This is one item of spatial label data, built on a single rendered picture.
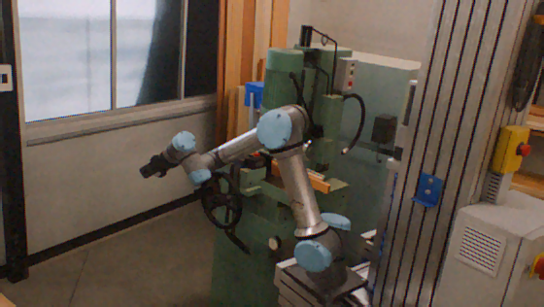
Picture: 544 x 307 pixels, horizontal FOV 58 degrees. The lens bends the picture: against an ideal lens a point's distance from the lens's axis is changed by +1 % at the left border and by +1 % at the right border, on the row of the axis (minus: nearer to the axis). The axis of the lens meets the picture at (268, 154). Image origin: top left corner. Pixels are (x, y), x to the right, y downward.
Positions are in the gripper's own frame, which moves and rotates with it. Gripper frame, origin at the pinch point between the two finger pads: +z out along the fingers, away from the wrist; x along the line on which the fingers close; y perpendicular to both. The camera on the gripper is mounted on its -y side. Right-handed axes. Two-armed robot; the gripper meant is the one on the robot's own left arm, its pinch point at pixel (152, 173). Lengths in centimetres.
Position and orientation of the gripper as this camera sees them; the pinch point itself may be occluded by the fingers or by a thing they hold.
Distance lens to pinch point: 204.9
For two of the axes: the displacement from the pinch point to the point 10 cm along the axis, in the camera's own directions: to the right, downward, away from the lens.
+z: -4.9, 3.4, 8.0
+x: -5.3, -8.5, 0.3
